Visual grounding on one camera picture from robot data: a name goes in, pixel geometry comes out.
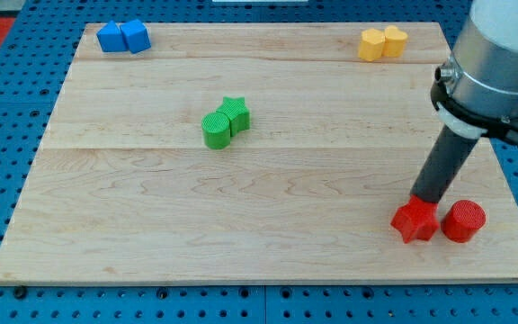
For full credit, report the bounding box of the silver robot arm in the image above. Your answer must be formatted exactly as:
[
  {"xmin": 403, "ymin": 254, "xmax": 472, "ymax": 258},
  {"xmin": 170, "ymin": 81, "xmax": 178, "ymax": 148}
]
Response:
[{"xmin": 431, "ymin": 0, "xmax": 518, "ymax": 145}]

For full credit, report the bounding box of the yellow heart block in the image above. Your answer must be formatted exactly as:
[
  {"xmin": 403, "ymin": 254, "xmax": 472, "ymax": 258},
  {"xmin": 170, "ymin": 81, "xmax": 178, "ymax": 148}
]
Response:
[{"xmin": 382, "ymin": 25, "xmax": 408, "ymax": 58}]

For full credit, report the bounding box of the blue cube block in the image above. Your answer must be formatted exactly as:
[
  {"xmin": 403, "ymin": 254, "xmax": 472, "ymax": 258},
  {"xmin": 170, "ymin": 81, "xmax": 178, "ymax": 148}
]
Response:
[{"xmin": 120, "ymin": 19, "xmax": 151, "ymax": 54}]

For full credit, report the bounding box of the green star block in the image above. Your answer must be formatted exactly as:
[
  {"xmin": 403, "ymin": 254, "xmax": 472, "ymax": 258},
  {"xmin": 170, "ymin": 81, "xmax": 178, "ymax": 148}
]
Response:
[{"xmin": 216, "ymin": 96, "xmax": 250, "ymax": 137}]

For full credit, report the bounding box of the blue triangular block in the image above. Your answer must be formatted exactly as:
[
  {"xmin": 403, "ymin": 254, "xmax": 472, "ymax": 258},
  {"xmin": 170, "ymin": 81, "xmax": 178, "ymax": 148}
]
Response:
[{"xmin": 96, "ymin": 21, "xmax": 128, "ymax": 52}]

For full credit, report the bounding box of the wooden board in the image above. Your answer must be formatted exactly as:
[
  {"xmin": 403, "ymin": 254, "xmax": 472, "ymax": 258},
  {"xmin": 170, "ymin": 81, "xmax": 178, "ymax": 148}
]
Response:
[{"xmin": 0, "ymin": 22, "xmax": 518, "ymax": 287}]

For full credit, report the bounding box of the red cylinder block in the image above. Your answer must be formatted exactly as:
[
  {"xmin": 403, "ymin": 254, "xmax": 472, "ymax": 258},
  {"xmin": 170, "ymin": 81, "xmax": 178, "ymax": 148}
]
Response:
[{"xmin": 441, "ymin": 200, "xmax": 487, "ymax": 243}]

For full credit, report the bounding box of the yellow hexagon block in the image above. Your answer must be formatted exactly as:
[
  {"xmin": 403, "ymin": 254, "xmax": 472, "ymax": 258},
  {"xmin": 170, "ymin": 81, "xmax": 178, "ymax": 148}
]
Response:
[{"xmin": 358, "ymin": 29, "xmax": 385, "ymax": 61}]

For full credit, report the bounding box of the black cylindrical pointer tool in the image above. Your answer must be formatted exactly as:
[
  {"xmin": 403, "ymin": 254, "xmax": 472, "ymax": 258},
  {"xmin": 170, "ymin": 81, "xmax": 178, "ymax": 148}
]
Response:
[{"xmin": 410, "ymin": 126, "xmax": 478, "ymax": 203}]

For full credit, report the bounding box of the red star block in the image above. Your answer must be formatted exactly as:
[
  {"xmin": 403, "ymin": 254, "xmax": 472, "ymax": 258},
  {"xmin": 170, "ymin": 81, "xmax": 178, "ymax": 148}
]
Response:
[{"xmin": 390, "ymin": 194, "xmax": 440, "ymax": 243}]

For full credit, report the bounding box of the green cylinder block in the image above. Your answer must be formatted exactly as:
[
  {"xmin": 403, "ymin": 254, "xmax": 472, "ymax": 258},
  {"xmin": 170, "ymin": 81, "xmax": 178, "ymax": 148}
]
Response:
[{"xmin": 201, "ymin": 112, "xmax": 231, "ymax": 149}]

